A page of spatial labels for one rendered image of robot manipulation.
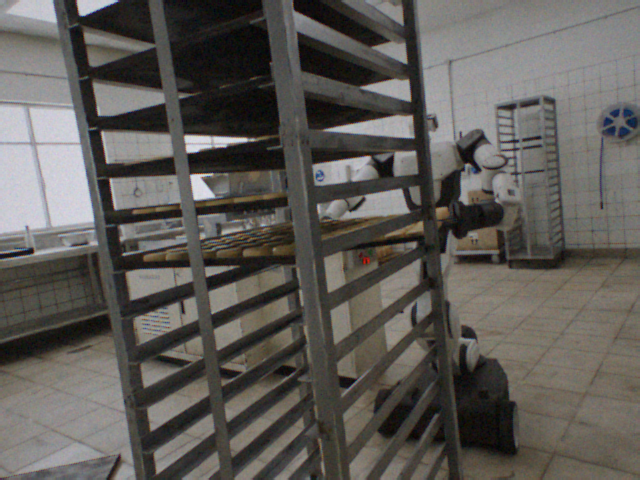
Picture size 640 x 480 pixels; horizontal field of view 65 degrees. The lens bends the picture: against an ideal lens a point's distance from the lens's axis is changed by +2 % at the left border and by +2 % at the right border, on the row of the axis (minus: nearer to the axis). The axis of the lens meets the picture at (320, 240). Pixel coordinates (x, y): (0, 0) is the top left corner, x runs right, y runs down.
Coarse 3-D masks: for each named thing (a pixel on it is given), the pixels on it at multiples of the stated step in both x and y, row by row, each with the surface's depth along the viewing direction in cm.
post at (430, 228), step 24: (408, 0) 120; (408, 24) 121; (408, 48) 122; (408, 72) 122; (432, 192) 125; (432, 216) 125; (432, 240) 126; (432, 264) 127; (432, 288) 128; (432, 312) 129; (456, 432) 131; (456, 456) 132
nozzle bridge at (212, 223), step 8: (256, 192) 311; (264, 192) 317; (200, 216) 307; (208, 216) 302; (216, 216) 297; (224, 216) 293; (232, 216) 301; (240, 216) 305; (248, 216) 310; (256, 216) 316; (208, 224) 303; (216, 224) 300; (208, 232) 305; (216, 232) 300
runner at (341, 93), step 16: (272, 64) 71; (272, 80) 71; (304, 80) 78; (320, 80) 83; (304, 96) 83; (320, 96) 85; (336, 96) 88; (352, 96) 94; (368, 96) 100; (384, 96) 108; (384, 112) 114; (400, 112) 118
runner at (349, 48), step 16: (304, 16) 80; (304, 32) 79; (320, 32) 84; (336, 32) 89; (320, 48) 88; (336, 48) 89; (352, 48) 95; (368, 48) 102; (368, 64) 104; (384, 64) 109; (400, 64) 118; (400, 80) 126
